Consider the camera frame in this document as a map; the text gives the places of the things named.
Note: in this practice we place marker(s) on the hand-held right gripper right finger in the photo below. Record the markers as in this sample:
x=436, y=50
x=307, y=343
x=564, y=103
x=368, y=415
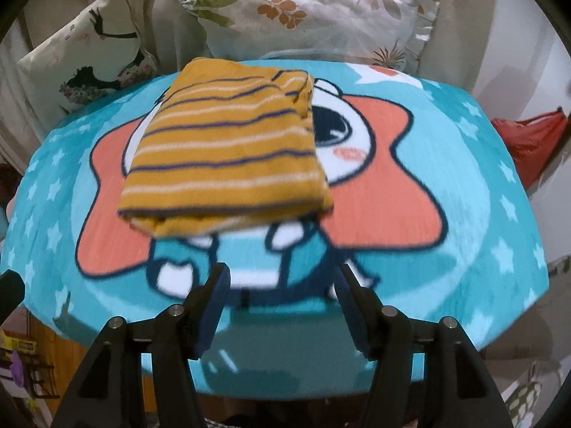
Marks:
x=354, y=316

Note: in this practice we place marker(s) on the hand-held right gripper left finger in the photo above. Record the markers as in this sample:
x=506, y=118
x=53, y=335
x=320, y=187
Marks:
x=214, y=312

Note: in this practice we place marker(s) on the orange striped sweater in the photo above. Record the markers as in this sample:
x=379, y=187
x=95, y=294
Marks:
x=227, y=151

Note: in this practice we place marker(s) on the yellow box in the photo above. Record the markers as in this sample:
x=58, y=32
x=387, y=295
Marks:
x=18, y=344

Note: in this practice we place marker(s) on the purple toy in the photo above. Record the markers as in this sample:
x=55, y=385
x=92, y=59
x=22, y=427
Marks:
x=18, y=368

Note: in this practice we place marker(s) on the blue star cartoon blanket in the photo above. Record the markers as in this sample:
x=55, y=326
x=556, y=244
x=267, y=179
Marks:
x=446, y=254

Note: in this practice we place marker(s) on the green leaf print pillow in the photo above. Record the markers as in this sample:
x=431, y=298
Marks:
x=528, y=397

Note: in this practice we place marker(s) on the red bag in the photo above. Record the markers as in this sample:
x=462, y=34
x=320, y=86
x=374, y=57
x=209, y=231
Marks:
x=531, y=142

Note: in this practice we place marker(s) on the white pillow with dark floral print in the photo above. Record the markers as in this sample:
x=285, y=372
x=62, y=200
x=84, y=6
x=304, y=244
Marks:
x=84, y=53

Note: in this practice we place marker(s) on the white leaf print pillow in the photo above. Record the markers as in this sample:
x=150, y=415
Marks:
x=312, y=13

